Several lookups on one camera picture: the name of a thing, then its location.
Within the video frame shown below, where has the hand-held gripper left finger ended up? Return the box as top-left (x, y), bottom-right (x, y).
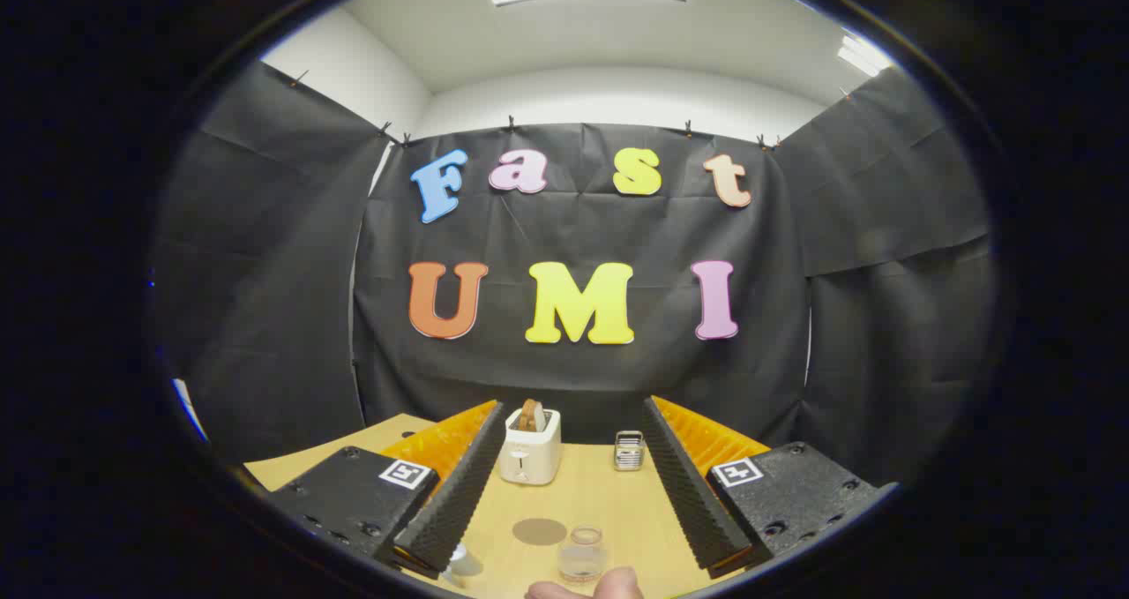
top-left (265, 399), bottom-right (508, 580)

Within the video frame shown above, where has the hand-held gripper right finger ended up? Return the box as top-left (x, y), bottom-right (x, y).
top-left (641, 395), bottom-right (901, 580)

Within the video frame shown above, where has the clear plastic juice bottle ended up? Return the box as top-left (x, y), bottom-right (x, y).
top-left (557, 526), bottom-right (609, 585)

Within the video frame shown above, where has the round brown coaster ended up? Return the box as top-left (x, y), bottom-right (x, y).
top-left (512, 518), bottom-right (568, 547)

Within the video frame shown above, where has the white toaster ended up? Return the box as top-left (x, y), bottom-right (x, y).
top-left (498, 408), bottom-right (563, 486)

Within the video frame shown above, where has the wooden table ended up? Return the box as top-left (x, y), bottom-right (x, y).
top-left (243, 412), bottom-right (777, 599)

